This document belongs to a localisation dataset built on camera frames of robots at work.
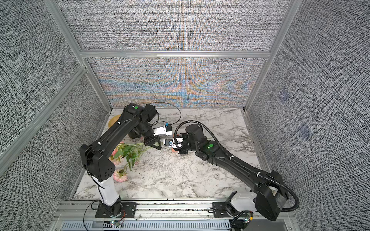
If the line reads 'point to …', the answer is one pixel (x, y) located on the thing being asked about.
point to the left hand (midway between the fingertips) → (161, 145)
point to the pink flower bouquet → (124, 156)
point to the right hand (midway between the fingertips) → (172, 135)
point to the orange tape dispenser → (173, 149)
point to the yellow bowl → (112, 120)
